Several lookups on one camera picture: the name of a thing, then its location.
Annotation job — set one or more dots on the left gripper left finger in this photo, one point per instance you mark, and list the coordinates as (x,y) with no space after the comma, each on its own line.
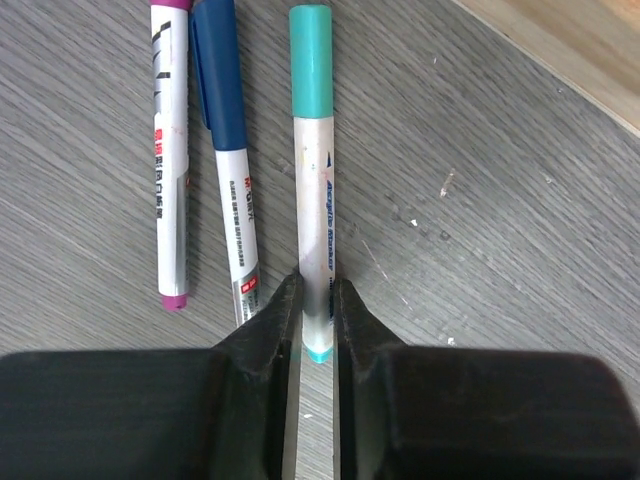
(229,411)

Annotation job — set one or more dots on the wooden clothes rack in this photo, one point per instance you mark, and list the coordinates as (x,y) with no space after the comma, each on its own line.
(592,45)

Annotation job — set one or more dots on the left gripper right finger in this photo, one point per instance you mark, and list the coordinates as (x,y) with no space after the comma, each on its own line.
(404,411)

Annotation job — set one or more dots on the magenta marker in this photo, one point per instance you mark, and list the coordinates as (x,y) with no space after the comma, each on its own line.
(170,45)

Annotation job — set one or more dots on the navy capped white marker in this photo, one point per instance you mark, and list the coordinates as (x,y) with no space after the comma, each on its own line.
(217,64)

